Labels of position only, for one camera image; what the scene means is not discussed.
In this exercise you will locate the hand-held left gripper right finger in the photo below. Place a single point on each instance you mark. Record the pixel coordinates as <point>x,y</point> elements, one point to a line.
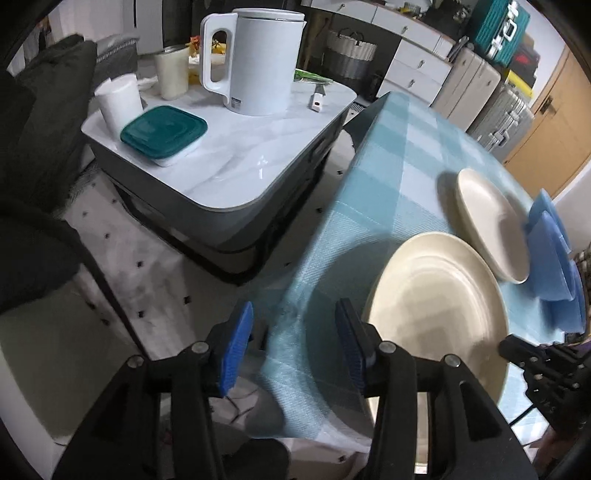
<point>351,341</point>

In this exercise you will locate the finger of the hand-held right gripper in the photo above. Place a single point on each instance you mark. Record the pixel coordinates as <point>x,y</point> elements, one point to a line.
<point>519,350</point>

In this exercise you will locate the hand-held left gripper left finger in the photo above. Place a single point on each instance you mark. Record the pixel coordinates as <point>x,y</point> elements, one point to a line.
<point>235,346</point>

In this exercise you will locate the blue bowl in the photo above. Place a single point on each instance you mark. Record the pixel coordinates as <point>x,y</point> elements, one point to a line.
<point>549,263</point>
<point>541,205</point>
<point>577,300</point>

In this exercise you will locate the large cream plate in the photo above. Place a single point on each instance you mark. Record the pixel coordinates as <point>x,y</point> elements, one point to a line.
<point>429,295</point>

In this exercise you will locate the small cream plate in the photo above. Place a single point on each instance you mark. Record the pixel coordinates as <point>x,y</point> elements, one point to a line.
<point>494,221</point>

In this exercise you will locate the white dotted rug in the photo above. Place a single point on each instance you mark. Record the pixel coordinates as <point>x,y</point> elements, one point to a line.
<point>152,286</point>

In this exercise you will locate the teal checked tablecloth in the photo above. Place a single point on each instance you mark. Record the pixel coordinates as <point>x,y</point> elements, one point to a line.
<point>383,175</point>

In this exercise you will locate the white marble coffee table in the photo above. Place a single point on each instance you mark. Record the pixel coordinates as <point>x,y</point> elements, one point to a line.
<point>231,161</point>

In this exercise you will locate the teal lid food container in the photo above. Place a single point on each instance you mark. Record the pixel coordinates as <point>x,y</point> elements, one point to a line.
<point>161,131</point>

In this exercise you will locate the wooden door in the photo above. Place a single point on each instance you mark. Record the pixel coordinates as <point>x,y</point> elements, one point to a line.
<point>558,124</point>

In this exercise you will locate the grey suitcase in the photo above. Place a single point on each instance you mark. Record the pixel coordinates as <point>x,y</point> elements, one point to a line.
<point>503,115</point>

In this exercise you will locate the small white device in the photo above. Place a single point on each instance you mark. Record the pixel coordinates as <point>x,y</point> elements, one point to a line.
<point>316,99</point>

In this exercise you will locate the white cylindrical container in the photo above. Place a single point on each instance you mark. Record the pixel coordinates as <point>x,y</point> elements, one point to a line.
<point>120,106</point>

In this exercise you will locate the green packet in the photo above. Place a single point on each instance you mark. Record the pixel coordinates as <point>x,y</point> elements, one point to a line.
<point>314,77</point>

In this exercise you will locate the beige suitcase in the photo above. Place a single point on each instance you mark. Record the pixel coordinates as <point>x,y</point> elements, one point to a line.
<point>466,87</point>

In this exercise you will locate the cream filled glass jar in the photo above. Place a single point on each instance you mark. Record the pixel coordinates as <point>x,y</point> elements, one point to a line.
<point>171,74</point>

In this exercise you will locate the woven basket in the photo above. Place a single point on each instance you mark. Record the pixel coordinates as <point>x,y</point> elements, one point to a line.
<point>351,55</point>

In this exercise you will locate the white electric kettle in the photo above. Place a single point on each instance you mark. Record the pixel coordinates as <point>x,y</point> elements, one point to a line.
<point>263,60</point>

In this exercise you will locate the white drawer cabinet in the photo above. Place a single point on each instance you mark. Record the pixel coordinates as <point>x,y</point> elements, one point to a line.
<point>415,60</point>

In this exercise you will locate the black suitcase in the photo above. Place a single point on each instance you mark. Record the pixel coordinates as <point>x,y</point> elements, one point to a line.
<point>521,60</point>

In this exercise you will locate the teal suitcase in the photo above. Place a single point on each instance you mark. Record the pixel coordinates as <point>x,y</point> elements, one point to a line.
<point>498,27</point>

